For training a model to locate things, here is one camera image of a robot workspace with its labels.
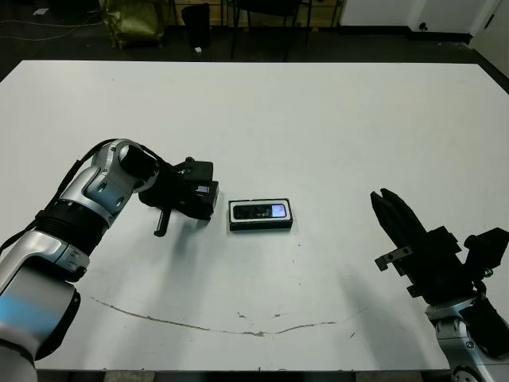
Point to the slim black camera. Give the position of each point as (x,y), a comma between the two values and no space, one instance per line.
(254,211)

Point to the yellow green bag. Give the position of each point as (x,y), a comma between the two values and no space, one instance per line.
(133,22)

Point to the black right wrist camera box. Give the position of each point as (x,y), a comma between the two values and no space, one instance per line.
(489,248)

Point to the black waste bin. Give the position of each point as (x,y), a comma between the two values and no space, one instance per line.
(196,26)

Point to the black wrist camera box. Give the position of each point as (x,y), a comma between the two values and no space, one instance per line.
(489,248)
(196,172)

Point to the wooden desk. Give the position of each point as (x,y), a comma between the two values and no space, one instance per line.
(218,18)

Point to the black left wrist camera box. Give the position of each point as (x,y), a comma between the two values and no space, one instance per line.
(196,172)

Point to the white paper sheet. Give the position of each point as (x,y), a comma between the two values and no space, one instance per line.
(41,12)

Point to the round black wall knob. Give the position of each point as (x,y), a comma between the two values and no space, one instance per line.
(422,26)

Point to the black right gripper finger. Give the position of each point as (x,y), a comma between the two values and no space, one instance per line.
(405,221)
(385,221)

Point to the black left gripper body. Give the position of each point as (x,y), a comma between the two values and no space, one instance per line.
(167,191)

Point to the black chair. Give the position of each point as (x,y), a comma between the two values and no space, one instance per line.
(270,7)

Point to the white door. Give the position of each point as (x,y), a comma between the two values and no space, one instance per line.
(493,36)

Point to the black box base white insert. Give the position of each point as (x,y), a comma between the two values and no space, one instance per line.
(260,226)

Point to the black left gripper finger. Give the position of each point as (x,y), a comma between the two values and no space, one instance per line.
(189,190)
(191,211)

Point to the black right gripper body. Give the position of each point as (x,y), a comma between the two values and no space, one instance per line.
(437,266)

